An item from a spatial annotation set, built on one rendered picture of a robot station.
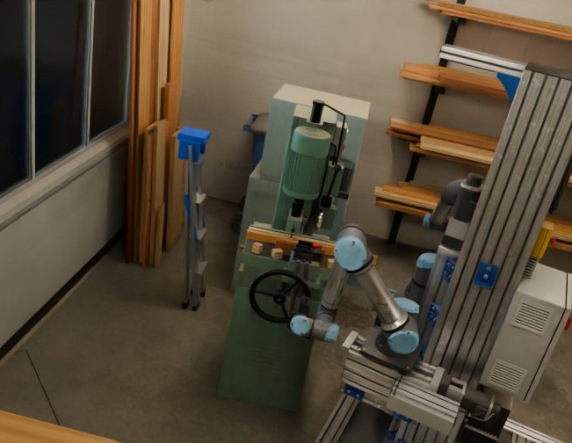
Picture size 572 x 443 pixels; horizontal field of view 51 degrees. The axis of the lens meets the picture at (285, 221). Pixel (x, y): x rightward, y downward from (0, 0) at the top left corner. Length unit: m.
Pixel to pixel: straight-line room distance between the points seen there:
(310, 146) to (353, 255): 0.72
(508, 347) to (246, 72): 3.38
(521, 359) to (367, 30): 3.12
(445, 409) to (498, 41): 3.23
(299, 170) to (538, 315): 1.18
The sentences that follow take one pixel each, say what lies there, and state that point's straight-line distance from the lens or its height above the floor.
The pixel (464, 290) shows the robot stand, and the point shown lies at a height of 1.13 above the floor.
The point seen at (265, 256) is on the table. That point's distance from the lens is 2.90.
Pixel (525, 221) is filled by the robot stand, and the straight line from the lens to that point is 2.45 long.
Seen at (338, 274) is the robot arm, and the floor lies 1.13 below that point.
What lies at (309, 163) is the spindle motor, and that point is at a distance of 2.77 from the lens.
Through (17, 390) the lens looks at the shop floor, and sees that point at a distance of 3.44.
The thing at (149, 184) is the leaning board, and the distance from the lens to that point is 4.17.
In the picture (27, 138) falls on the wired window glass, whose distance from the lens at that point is 3.37.
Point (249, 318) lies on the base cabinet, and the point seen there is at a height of 0.54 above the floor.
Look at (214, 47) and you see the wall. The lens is 5.24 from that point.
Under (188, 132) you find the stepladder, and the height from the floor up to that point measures 1.16.
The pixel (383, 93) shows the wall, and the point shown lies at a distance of 5.09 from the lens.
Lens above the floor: 2.30
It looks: 25 degrees down
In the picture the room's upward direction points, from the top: 11 degrees clockwise
